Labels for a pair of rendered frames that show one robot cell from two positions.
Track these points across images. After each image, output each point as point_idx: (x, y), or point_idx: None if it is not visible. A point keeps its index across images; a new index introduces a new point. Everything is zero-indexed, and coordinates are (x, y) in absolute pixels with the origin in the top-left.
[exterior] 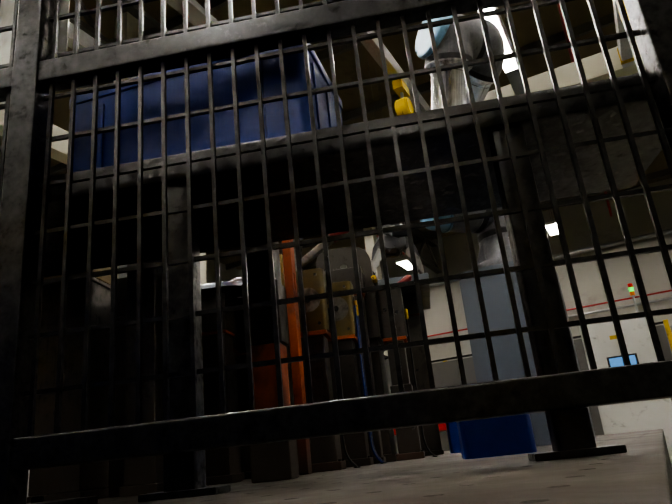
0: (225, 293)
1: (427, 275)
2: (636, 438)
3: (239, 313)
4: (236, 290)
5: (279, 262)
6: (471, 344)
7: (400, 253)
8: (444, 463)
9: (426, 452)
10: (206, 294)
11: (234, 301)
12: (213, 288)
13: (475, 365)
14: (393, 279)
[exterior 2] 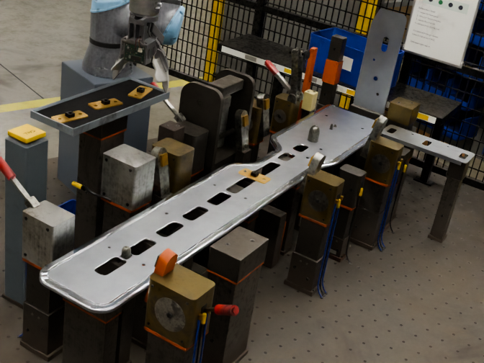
0: (334, 114)
1: (130, 79)
2: (150, 144)
3: (320, 128)
4: (330, 111)
5: (320, 94)
6: (148, 128)
7: (122, 55)
8: (265, 148)
9: None
10: (343, 116)
11: (328, 119)
12: (341, 111)
13: (146, 142)
14: (157, 88)
